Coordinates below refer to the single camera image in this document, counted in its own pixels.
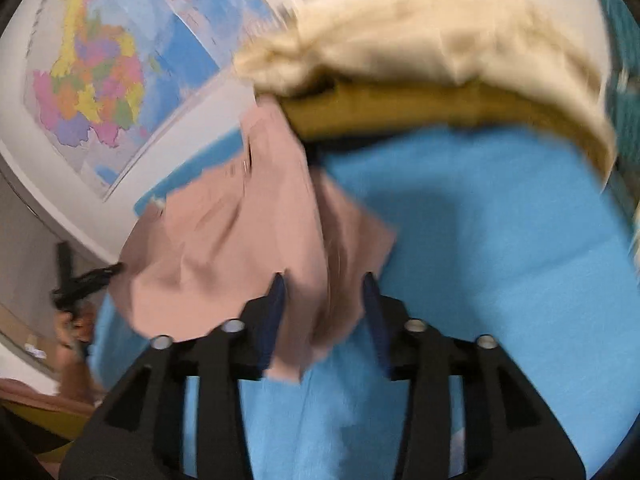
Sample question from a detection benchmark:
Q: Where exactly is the pink jacket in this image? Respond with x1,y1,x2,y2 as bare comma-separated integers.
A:
112,95,398,386

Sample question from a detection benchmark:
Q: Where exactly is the mustard brown garment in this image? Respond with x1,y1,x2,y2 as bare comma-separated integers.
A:
277,79,617,187

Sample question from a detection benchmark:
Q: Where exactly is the cream garment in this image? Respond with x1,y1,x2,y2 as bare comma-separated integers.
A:
232,0,618,163

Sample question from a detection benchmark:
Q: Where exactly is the person's left hand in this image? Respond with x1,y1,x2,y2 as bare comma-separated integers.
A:
55,301,99,353

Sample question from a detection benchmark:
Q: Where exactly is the person's left forearm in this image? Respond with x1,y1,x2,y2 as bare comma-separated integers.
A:
56,342,107,405

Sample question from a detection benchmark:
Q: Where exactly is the blue floral bed sheet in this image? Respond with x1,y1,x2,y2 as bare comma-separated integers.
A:
92,125,637,480

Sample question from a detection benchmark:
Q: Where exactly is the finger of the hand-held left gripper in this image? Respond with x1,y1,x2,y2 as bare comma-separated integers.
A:
70,262,124,295

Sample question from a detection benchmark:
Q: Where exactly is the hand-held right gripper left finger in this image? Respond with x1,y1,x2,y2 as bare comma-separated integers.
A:
60,272,288,480

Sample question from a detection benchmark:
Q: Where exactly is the colourful wall map poster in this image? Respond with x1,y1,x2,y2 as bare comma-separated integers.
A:
22,0,301,202

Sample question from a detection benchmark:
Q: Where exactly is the teal perforated plastic rack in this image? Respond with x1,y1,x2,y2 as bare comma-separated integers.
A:
597,0,640,128

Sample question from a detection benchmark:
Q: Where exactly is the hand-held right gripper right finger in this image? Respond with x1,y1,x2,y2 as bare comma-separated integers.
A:
361,272,586,480

